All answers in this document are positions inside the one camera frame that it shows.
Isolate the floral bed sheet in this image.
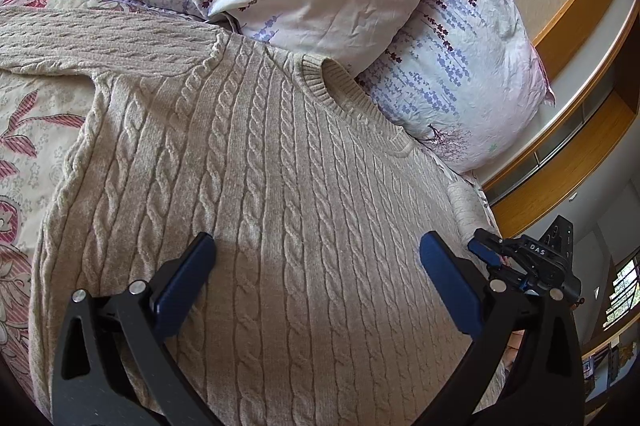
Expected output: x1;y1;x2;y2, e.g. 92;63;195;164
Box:
0;0;202;412

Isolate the wooden shelf unit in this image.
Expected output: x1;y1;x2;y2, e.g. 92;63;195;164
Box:
582;324;639;415

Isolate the window with bars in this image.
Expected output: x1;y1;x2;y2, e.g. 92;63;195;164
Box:
602;249;639;331

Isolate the blue floral pillow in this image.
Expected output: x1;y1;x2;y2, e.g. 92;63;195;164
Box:
356;0;554;173

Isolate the beige cable knit sweater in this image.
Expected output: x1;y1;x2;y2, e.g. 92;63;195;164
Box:
1;8;490;425

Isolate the wooden headboard frame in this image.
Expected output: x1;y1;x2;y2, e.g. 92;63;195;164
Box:
480;0;639;236

